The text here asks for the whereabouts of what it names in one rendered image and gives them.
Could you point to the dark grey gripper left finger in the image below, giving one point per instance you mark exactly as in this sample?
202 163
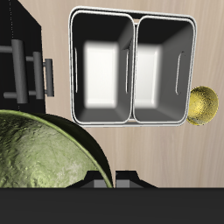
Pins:
92 178

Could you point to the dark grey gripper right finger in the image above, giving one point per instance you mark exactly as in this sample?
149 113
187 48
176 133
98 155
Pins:
125 178

